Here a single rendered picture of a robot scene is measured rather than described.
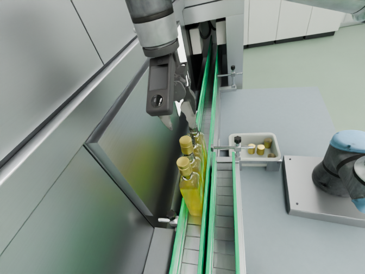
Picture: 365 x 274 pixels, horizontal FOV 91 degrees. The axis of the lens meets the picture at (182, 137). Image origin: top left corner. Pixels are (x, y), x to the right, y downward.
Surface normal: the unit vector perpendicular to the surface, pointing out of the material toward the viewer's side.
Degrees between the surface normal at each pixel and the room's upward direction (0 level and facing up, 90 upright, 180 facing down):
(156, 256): 0
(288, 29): 90
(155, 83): 32
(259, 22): 90
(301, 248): 0
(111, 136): 90
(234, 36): 90
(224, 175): 0
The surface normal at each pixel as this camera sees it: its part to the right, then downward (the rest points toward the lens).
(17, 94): 0.96, -0.03
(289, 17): -0.17, 0.70
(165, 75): -0.28, -0.23
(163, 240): -0.21, -0.71
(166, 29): 0.56, 0.48
